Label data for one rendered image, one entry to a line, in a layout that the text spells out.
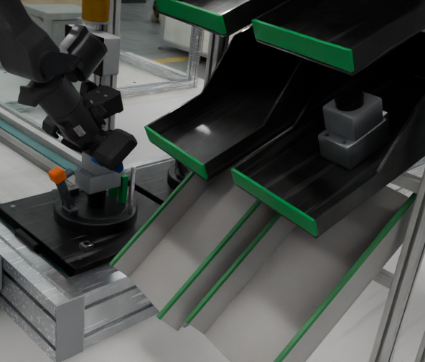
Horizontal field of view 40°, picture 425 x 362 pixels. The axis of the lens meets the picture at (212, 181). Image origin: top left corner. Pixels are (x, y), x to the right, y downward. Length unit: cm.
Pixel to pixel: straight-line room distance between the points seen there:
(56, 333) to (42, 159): 56
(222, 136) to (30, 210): 44
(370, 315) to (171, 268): 43
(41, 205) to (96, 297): 25
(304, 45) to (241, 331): 35
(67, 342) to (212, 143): 36
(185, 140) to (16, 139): 75
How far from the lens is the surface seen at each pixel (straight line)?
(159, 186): 114
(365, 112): 62
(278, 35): 57
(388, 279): 70
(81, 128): 90
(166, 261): 80
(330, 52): 52
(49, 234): 96
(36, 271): 91
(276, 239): 73
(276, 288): 71
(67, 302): 83
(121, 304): 91
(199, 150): 70
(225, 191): 80
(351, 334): 102
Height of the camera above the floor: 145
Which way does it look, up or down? 24 degrees down
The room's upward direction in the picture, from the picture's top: 7 degrees clockwise
